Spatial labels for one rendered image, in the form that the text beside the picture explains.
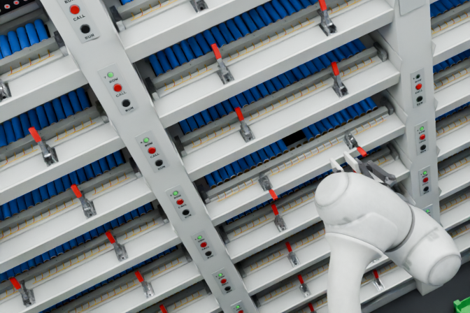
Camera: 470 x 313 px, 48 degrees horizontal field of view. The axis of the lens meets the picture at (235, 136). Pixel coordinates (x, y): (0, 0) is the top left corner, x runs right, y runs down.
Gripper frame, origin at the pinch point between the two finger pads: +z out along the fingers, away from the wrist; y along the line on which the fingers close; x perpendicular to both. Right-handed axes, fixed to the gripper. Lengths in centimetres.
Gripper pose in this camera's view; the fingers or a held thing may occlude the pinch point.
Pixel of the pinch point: (344, 165)
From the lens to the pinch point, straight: 131.2
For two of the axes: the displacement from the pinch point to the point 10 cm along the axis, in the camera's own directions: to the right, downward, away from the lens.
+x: 3.3, 8.2, 4.6
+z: -2.4, -4.0, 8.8
